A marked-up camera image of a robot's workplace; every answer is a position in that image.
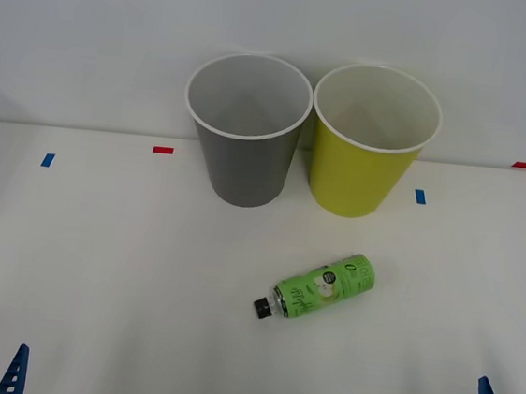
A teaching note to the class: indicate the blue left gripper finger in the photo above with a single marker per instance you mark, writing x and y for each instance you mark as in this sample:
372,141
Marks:
24,365

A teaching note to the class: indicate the green label plastic bottle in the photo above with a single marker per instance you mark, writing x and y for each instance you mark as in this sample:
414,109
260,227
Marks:
329,284

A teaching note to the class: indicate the yellow-green plastic waste bin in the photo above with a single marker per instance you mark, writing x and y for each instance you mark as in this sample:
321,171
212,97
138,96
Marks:
354,178

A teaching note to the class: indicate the grey plastic waste bin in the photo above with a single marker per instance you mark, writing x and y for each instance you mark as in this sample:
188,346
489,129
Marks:
242,166

